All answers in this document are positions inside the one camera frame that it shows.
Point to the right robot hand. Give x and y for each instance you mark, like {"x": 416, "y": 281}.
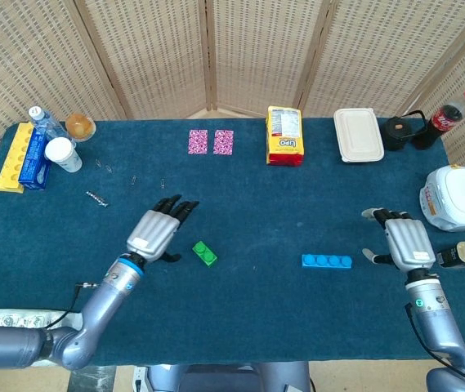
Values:
{"x": 410, "y": 245}

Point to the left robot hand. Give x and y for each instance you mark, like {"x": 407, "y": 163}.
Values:
{"x": 154, "y": 232}

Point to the green toy brick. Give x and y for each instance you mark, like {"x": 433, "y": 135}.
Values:
{"x": 204, "y": 254}

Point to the blue toy brick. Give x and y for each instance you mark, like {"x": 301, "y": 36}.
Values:
{"x": 326, "y": 262}

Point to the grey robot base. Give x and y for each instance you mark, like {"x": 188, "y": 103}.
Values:
{"x": 224, "y": 377}

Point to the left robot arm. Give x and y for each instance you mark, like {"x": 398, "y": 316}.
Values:
{"x": 101, "y": 302}

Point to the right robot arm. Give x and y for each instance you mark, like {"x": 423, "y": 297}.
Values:
{"x": 436, "y": 322}

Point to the small black box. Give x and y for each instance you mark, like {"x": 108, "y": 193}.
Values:
{"x": 452, "y": 258}

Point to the white rice cooker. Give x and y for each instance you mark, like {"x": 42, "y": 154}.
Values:
{"x": 457, "y": 200}

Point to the pink patterned card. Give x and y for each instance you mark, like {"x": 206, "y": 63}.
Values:
{"x": 223, "y": 142}
{"x": 198, "y": 142}

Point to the white lidded lunch box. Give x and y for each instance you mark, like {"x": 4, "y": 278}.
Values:
{"x": 359, "y": 134}

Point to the white paper cup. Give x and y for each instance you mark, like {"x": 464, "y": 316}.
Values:
{"x": 62, "y": 153}

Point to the cola bottle with red cap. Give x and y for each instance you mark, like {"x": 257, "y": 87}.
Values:
{"x": 440, "y": 120}

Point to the blue toothpaste box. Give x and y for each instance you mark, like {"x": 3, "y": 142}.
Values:
{"x": 34, "y": 163}

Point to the clear water bottle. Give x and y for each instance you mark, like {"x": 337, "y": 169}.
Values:
{"x": 48, "y": 122}

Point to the yellow plastic tray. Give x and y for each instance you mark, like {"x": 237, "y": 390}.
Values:
{"x": 7, "y": 171}

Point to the yellow red snack bag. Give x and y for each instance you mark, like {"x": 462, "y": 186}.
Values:
{"x": 284, "y": 139}

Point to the white printed plastic bag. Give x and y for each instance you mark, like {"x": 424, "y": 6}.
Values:
{"x": 11, "y": 319}

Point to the woven folding screen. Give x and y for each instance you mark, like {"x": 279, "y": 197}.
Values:
{"x": 154, "y": 49}

